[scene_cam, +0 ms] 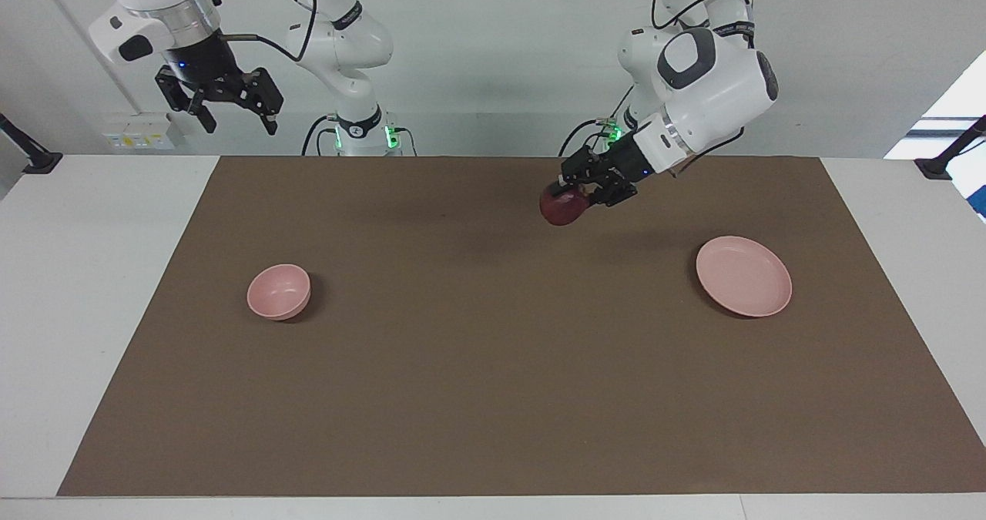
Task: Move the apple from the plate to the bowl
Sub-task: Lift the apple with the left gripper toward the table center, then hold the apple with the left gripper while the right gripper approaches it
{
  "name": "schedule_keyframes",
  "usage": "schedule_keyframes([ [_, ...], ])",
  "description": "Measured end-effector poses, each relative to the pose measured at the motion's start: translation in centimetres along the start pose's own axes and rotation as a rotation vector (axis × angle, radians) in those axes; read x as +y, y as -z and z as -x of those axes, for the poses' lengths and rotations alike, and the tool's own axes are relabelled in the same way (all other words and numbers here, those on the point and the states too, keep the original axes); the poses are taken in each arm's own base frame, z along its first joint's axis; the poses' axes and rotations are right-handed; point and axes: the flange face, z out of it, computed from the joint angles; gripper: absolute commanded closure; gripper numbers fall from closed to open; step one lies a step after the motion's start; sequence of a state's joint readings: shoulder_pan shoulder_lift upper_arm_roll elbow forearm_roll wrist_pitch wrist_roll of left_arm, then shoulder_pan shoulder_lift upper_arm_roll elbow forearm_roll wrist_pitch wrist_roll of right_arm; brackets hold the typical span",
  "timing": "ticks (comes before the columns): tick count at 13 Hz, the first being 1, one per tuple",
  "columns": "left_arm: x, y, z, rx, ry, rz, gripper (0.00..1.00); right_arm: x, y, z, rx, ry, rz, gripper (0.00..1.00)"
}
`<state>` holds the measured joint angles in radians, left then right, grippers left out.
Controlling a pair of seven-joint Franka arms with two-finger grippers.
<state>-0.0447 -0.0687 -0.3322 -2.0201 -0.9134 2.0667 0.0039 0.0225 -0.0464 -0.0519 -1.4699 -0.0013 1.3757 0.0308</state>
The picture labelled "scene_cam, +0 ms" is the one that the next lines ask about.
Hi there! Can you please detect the black right base cable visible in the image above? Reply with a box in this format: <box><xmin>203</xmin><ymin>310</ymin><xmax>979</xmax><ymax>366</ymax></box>
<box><xmin>301</xmin><ymin>114</ymin><xmax>418</xmax><ymax>157</ymax></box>

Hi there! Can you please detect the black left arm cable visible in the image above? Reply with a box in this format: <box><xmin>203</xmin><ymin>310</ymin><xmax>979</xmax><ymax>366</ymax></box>
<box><xmin>651</xmin><ymin>0</ymin><xmax>757</xmax><ymax>178</ymax></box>

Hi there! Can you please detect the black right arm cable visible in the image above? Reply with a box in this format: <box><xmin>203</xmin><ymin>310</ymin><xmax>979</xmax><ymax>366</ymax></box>
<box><xmin>222</xmin><ymin>0</ymin><xmax>318</xmax><ymax>64</ymax></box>

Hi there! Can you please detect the pink bowl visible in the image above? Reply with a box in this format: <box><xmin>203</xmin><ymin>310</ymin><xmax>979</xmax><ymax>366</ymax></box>
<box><xmin>246</xmin><ymin>263</ymin><xmax>312</xmax><ymax>321</ymax></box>

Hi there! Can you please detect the black base cable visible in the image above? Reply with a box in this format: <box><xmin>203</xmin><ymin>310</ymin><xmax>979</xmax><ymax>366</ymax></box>
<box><xmin>301</xmin><ymin>114</ymin><xmax>418</xmax><ymax>157</ymax></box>
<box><xmin>559</xmin><ymin>81</ymin><xmax>640</xmax><ymax>157</ymax></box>

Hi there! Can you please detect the dark red apple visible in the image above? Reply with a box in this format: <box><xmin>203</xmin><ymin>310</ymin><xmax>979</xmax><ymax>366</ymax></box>
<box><xmin>539</xmin><ymin>183</ymin><xmax>591</xmax><ymax>227</ymax></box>

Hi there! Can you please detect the black clamp mount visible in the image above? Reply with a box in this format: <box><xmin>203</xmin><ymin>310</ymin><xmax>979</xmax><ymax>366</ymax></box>
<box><xmin>914</xmin><ymin>116</ymin><xmax>986</xmax><ymax>180</ymax></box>
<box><xmin>0</xmin><ymin>113</ymin><xmax>64</xmax><ymax>175</ymax></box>

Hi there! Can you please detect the brown table mat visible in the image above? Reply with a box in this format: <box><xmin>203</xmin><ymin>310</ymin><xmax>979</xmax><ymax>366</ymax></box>
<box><xmin>57</xmin><ymin>156</ymin><xmax>986</xmax><ymax>498</ymax></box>

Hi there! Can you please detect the pink plate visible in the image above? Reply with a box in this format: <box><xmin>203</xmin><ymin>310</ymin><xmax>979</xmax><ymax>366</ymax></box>
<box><xmin>696</xmin><ymin>236</ymin><xmax>793</xmax><ymax>319</ymax></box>

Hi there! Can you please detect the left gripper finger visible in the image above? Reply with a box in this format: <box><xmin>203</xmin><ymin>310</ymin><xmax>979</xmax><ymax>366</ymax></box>
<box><xmin>548</xmin><ymin>149</ymin><xmax>613</xmax><ymax>197</ymax></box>
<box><xmin>582</xmin><ymin>179</ymin><xmax>639</xmax><ymax>210</ymax></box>

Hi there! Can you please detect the white wall socket box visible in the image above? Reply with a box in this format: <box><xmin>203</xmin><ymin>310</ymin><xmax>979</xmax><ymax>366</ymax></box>
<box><xmin>102</xmin><ymin>113</ymin><xmax>186</xmax><ymax>151</ymax></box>

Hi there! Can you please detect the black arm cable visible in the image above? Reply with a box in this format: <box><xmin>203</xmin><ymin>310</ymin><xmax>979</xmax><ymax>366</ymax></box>
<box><xmin>222</xmin><ymin>0</ymin><xmax>318</xmax><ymax>64</ymax></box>
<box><xmin>651</xmin><ymin>0</ymin><xmax>757</xmax><ymax>178</ymax></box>

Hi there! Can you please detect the black left base cable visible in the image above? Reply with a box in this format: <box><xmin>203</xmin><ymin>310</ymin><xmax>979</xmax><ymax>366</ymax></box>
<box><xmin>559</xmin><ymin>81</ymin><xmax>640</xmax><ymax>157</ymax></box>

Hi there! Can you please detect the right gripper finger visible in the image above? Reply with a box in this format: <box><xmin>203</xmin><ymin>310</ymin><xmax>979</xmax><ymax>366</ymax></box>
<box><xmin>155</xmin><ymin>65</ymin><xmax>218</xmax><ymax>134</ymax></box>
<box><xmin>231</xmin><ymin>66</ymin><xmax>285</xmax><ymax>136</ymax></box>

